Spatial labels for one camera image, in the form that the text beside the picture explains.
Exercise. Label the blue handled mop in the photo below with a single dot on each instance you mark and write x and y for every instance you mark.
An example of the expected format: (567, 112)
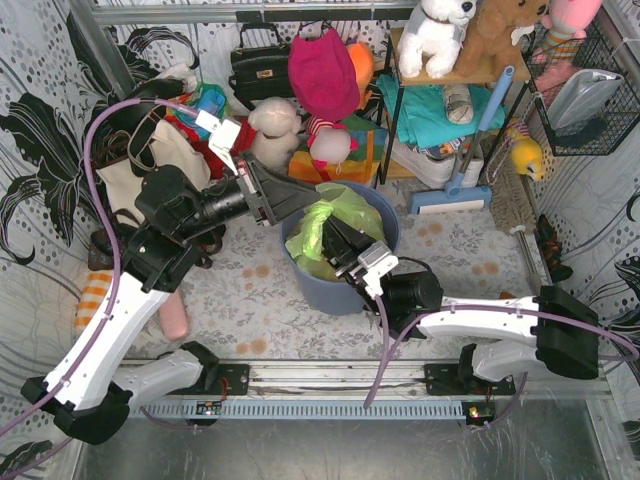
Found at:
(453, 197)

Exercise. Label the pink plush pig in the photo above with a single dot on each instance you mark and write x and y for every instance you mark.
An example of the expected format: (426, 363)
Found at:
(329, 143)

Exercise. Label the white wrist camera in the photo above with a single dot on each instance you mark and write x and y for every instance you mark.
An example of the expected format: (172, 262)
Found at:
(222, 133)
(372, 265)

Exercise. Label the orange checked towel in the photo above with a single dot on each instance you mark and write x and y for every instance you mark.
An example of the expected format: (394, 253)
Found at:
(94, 292)

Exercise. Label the magenta hanging cloth bag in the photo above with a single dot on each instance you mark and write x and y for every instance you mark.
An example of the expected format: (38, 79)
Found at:
(322, 76)

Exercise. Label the yellow plush duck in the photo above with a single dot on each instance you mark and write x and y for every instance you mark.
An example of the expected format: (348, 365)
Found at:
(526, 154)

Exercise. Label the pink glasses case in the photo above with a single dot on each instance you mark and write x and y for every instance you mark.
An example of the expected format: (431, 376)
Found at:
(173, 318)

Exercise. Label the black leather handbag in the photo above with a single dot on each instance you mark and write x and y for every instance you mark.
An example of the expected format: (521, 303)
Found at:
(260, 73)

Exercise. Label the colourful scarf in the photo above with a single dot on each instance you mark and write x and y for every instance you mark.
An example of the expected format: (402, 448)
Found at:
(209, 97)

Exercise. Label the black orange patterned cloth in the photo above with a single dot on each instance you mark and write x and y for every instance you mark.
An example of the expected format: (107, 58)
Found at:
(551, 249)

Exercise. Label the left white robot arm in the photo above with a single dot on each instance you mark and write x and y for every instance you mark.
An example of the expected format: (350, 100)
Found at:
(87, 396)

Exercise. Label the white plush dog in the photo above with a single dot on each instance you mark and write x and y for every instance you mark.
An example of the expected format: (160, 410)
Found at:
(432, 37)

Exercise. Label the black wire basket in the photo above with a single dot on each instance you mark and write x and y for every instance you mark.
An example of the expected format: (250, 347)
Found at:
(603, 133)

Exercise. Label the red folded cloth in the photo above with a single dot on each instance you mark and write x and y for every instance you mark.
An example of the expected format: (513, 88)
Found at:
(216, 160)

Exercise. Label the silver foil pouch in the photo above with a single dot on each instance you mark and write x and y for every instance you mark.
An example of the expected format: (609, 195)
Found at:
(582, 96)

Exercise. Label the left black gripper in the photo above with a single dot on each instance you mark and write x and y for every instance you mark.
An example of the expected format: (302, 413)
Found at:
(256, 190)

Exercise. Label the cream canvas tote bag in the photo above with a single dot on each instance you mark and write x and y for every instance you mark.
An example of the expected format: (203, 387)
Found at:
(169, 147)

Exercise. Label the brown plush bear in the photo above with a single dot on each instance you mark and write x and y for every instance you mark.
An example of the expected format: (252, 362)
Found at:
(496, 32)

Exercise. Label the grey dust mop head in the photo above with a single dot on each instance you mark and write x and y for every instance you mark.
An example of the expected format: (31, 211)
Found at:
(507, 196)

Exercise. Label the pink plush toy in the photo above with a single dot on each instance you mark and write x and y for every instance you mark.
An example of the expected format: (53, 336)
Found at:
(565, 24)

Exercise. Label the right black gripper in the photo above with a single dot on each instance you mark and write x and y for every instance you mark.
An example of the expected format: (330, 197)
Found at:
(347, 262)

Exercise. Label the brown leather bag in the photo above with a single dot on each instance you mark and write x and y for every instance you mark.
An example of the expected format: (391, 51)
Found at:
(105, 245)

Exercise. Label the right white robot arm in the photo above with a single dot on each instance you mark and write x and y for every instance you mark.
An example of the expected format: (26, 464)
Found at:
(550, 333)

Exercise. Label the teal folded cloth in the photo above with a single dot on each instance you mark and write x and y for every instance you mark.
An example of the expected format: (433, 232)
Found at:
(422, 119)

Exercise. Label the white plush lamb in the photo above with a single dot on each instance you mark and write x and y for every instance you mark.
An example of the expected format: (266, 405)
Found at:
(277, 125)

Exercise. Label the rainbow striped bag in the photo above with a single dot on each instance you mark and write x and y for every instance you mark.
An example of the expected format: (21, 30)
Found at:
(361, 164)

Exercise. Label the orange plush toy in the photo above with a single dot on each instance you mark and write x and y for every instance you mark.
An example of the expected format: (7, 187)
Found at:
(363, 63)

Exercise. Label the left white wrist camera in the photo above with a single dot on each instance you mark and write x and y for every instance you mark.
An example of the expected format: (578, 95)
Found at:
(222, 133)

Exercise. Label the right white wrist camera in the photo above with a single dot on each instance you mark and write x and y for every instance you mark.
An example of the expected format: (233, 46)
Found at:
(372, 265)

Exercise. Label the metal base rail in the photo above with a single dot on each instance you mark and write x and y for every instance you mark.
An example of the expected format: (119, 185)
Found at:
(330, 390)

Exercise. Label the black curved hat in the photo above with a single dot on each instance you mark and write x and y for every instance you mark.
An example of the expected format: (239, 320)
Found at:
(128, 118)

